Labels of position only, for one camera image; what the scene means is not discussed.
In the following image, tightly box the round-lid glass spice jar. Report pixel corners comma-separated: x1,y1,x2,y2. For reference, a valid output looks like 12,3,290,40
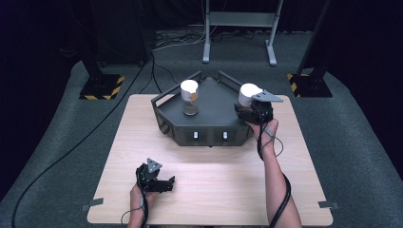
179,79,200,117

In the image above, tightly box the bundle of floor cables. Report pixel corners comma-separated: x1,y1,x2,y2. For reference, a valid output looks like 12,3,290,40
151,28,207,51

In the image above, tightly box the black stand with striped base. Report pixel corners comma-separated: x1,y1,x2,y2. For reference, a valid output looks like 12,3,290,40
78,0,126,101
286,0,334,99

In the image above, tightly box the person's right hand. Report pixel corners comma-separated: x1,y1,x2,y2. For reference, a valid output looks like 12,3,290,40
248,117,280,153

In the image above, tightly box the spouted-lid glass spice jar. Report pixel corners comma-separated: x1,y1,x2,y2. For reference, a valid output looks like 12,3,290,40
238,83,264,109

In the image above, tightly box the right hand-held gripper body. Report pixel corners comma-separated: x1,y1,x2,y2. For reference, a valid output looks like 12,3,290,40
235,89,284,125

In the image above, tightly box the grey tape strip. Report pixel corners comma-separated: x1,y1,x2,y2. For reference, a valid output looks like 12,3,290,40
81,197,106,213
317,200,340,211

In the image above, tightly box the right hand-held gripper cable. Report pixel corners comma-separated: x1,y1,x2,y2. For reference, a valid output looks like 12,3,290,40
256,122,293,228

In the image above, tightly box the short black floor cable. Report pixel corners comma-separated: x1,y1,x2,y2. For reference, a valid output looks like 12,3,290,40
149,51,179,95

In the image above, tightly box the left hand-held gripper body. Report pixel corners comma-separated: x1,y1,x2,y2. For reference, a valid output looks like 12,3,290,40
135,157,175,193

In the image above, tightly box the grey metal stand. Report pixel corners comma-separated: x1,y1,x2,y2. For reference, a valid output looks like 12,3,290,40
201,0,285,67

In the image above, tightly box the long black floor cable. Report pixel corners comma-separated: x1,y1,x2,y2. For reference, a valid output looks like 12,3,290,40
10,61,148,228

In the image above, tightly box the left hand-held gripper cable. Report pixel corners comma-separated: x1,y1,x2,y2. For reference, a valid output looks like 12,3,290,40
121,167,150,228

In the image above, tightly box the hand-held gripper cable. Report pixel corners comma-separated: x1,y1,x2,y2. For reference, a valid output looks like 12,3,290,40
121,167,150,228
256,122,293,228

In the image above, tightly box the black corner rack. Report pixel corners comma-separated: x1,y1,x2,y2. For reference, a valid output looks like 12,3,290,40
150,69,271,148

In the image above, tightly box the person's left hand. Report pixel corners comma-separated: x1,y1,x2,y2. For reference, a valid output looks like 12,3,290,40
129,182,158,209

